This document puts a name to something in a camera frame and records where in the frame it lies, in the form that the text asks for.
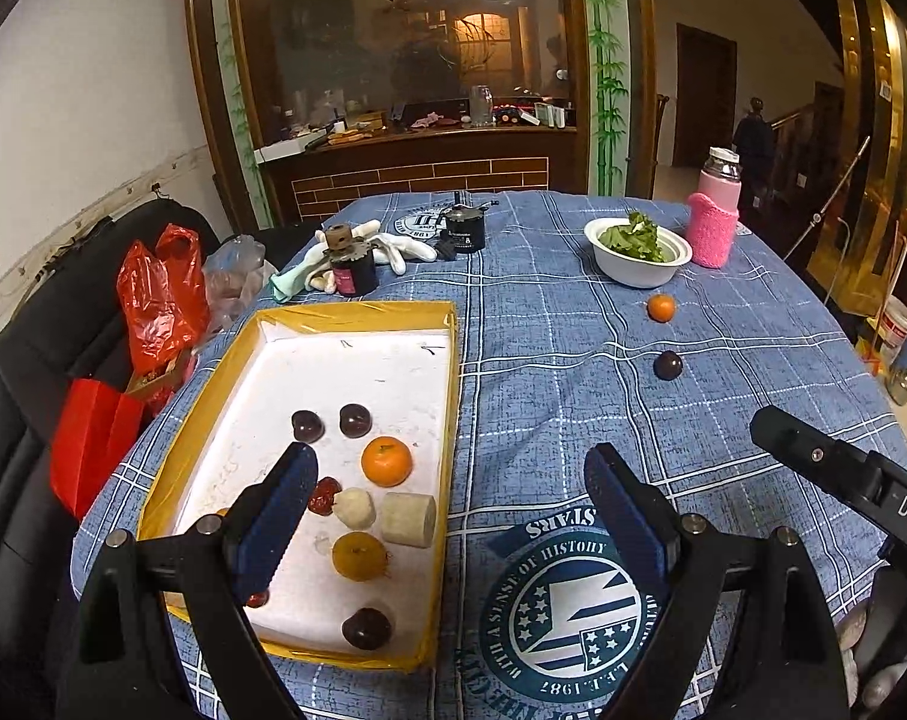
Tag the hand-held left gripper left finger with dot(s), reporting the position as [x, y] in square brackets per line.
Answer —
[273, 532]

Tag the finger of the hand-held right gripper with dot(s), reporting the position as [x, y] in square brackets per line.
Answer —
[813, 450]

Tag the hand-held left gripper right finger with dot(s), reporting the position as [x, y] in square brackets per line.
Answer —
[633, 525]

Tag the red date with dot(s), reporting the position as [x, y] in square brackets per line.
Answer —
[323, 496]
[256, 600]

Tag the rounded white peeled piece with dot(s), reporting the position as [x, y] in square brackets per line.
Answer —
[356, 508]

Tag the yellowish orange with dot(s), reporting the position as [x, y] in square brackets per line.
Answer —
[359, 555]

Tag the dark purple plum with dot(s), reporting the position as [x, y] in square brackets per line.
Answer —
[307, 426]
[366, 628]
[668, 365]
[354, 420]

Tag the orange with green stem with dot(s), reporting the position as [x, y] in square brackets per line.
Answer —
[386, 460]

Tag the pale sugarcane cylinder piece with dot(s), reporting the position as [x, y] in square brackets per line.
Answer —
[408, 519]

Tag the yellow taped foam box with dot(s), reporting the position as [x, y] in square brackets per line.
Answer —
[333, 375]

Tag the metal kettle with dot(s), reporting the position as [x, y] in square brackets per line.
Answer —
[905, 386]

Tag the white bucket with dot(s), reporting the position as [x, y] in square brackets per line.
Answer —
[894, 330]

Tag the blue plaid tablecloth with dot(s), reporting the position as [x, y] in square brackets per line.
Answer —
[558, 352]

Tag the red paper bag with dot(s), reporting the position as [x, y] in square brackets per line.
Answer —
[93, 442]

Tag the small tangerine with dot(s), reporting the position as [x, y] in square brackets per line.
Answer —
[661, 307]

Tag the bottle with pink knitted sleeve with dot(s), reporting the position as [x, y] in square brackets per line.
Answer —
[712, 232]

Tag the white bowl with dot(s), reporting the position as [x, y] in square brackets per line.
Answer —
[641, 270]

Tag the clear plastic bag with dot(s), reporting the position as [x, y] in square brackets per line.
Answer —
[235, 277]

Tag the red plastic bag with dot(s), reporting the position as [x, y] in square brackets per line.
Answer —
[160, 300]

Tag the metal pole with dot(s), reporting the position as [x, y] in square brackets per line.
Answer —
[832, 191]

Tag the black upholstered seat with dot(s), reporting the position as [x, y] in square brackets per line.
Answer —
[18, 465]

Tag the black canister with pink label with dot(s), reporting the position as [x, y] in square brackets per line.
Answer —
[352, 270]

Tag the green lettuce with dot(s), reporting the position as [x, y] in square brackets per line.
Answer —
[633, 240]

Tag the black key fob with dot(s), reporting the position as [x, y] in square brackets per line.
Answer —
[447, 249]

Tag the black cylindrical container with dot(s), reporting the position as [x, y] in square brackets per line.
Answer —
[464, 229]

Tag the wooden chair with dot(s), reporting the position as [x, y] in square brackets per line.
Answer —
[661, 142]

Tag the wooden counter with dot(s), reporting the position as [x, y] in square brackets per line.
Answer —
[423, 172]

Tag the glass jar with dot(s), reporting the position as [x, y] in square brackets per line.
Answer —
[482, 105]

